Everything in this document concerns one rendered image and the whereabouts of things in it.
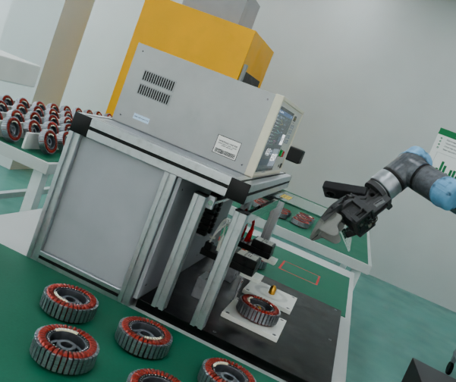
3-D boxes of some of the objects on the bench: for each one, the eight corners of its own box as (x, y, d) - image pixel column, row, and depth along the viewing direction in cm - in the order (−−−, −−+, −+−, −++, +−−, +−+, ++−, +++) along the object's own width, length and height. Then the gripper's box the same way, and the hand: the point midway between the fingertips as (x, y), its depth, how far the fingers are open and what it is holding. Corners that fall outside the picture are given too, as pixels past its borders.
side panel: (132, 303, 127) (180, 175, 122) (127, 307, 124) (176, 176, 119) (33, 254, 133) (75, 130, 128) (25, 256, 130) (69, 129, 125)
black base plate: (338, 317, 178) (341, 310, 178) (325, 401, 116) (330, 392, 116) (210, 258, 188) (212, 252, 188) (134, 306, 126) (138, 298, 126)
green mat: (349, 278, 239) (349, 277, 239) (344, 317, 180) (344, 317, 180) (161, 195, 258) (161, 195, 258) (101, 206, 199) (101, 205, 199)
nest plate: (296, 301, 169) (297, 298, 169) (289, 314, 154) (290, 311, 154) (251, 281, 172) (253, 277, 172) (241, 292, 157) (243, 288, 157)
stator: (262, 403, 105) (269, 386, 104) (222, 411, 97) (230, 392, 96) (224, 369, 112) (231, 353, 112) (185, 374, 104) (192, 357, 104)
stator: (97, 381, 91) (105, 361, 91) (29, 372, 86) (36, 351, 86) (89, 345, 101) (95, 327, 101) (27, 336, 96) (34, 317, 96)
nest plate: (284, 324, 146) (286, 320, 145) (276, 342, 131) (278, 338, 131) (234, 300, 149) (235, 296, 148) (220, 315, 134) (221, 311, 134)
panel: (213, 252, 188) (245, 171, 184) (136, 299, 125) (183, 178, 120) (210, 250, 189) (242, 170, 184) (132, 297, 125) (178, 176, 120)
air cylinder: (215, 296, 146) (223, 278, 145) (208, 304, 139) (215, 284, 138) (199, 289, 147) (206, 270, 146) (190, 295, 140) (198, 276, 139)
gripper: (391, 191, 131) (324, 245, 128) (394, 212, 138) (330, 264, 135) (366, 172, 137) (301, 223, 133) (369, 193, 144) (308, 243, 140)
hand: (312, 234), depth 136 cm, fingers closed
